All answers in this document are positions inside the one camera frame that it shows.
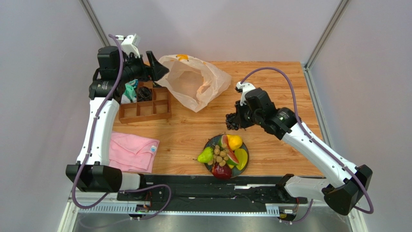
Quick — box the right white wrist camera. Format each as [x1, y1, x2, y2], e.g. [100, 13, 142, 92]
[235, 82, 256, 106]

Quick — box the banana print plastic bag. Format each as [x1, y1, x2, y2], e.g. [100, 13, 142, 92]
[156, 54, 232, 112]

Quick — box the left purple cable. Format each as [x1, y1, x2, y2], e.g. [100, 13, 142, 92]
[71, 34, 173, 221]

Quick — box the fake longan bunch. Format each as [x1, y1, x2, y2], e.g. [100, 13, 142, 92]
[207, 144, 229, 167]

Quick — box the red fake apple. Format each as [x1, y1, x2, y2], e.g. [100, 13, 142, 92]
[211, 163, 232, 180]

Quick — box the teal rolled sock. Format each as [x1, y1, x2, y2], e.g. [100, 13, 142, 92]
[121, 79, 138, 104]

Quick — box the green fake pear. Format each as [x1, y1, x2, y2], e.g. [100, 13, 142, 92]
[196, 147, 214, 163]

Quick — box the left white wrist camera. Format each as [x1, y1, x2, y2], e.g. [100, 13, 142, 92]
[115, 34, 141, 58]

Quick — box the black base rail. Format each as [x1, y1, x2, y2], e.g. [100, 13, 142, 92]
[117, 175, 309, 213]

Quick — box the dark grey round plate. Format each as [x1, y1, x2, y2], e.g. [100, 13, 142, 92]
[204, 134, 250, 178]

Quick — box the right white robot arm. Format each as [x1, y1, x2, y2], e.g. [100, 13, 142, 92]
[227, 86, 373, 216]

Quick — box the wooden compartment tray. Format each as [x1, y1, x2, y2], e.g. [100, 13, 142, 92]
[118, 82, 172, 124]

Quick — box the black rolled sock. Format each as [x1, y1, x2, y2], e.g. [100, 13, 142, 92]
[136, 87, 153, 102]

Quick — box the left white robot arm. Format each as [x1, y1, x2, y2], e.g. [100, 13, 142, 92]
[65, 46, 169, 193]

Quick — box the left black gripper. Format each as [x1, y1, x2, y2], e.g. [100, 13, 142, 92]
[117, 51, 169, 84]

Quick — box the black fake grape bunch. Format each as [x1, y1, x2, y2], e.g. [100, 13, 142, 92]
[225, 113, 239, 131]

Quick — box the pink folded cloth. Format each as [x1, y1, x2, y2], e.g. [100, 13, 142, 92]
[109, 132, 160, 174]

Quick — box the fake watermelon slice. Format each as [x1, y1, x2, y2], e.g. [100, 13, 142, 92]
[218, 134, 239, 166]

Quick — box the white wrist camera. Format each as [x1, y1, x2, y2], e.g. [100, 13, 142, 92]
[115, 34, 141, 58]
[235, 82, 256, 106]

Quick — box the yellow fake pear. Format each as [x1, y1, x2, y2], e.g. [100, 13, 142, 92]
[226, 134, 243, 151]

